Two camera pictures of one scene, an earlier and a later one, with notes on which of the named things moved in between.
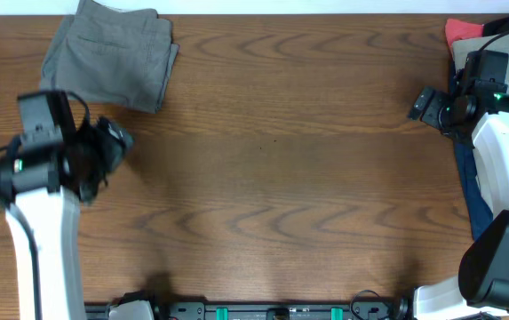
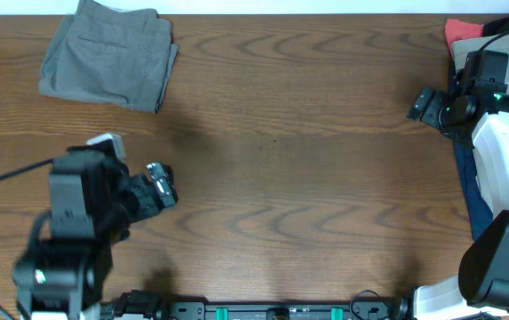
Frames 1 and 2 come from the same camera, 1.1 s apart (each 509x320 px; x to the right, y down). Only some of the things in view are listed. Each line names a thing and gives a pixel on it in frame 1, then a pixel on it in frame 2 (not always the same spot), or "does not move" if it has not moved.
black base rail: (259, 310) does not move
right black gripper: (431, 116) does not move
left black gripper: (115, 147) → (147, 204)
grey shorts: (114, 56) does not move
